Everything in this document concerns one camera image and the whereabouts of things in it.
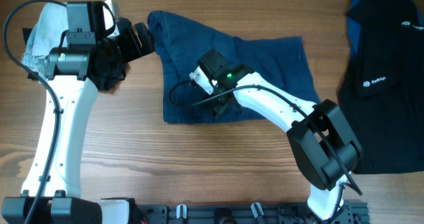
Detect dark blue shorts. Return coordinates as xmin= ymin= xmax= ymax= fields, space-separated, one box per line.
xmin=147 ymin=11 xmax=320 ymax=124

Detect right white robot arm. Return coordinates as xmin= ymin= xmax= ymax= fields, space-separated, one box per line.
xmin=189 ymin=49 xmax=363 ymax=223

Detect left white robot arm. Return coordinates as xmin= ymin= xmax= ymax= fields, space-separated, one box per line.
xmin=1 ymin=1 xmax=154 ymax=223

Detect folded black garment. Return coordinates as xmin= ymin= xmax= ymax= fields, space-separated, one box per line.
xmin=22 ymin=17 xmax=139 ymax=91

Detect folded light blue jeans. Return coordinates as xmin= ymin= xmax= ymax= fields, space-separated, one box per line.
xmin=21 ymin=3 xmax=68 ymax=75

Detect blue garment under shirt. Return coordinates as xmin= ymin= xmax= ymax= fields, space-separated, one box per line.
xmin=346 ymin=0 xmax=423 ymax=57

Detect black logo shirt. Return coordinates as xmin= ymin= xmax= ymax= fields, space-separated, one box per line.
xmin=338 ymin=21 xmax=423 ymax=174

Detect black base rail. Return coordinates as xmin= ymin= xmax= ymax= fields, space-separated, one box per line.
xmin=99 ymin=197 xmax=370 ymax=224

